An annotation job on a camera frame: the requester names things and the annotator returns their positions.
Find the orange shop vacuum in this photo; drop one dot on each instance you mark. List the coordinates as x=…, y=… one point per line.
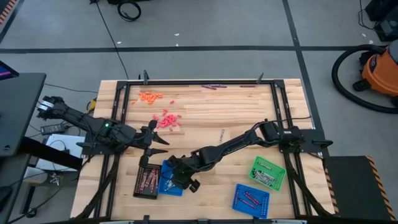
x=379, y=71
x=335, y=76

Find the small red ball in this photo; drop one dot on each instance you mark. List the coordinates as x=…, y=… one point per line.
x=150, y=179

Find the hazard striped floor mat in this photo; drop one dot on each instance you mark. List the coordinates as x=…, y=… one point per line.
x=6, y=11

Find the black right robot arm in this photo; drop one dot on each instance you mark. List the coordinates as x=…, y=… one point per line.
x=230, y=144

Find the blue plastic basket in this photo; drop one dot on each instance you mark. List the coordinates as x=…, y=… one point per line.
x=177, y=193
x=245, y=213

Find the computer monitor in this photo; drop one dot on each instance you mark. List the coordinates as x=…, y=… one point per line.
x=6, y=71

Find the green plastic basket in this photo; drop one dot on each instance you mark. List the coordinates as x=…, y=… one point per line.
x=278, y=174

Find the black platform with hazard stripes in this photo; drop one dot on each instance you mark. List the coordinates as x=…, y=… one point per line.
x=351, y=186

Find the black equipment case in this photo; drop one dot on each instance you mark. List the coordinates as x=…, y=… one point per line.
x=385, y=18

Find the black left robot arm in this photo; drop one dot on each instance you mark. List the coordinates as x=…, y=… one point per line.
x=77, y=118

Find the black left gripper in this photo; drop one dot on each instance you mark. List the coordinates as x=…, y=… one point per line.
x=147, y=140

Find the black plastic basket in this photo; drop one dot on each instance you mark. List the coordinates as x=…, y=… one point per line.
x=136, y=186

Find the white box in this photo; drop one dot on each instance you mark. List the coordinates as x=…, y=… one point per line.
x=57, y=138

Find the black desk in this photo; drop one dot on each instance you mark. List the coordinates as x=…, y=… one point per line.
x=18, y=109

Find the black table clamp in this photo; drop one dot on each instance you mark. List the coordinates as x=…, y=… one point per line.
x=260, y=78
x=145, y=77

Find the black power adapter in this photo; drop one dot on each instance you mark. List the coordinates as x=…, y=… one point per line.
x=53, y=129

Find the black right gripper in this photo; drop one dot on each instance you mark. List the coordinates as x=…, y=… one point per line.
x=183, y=169

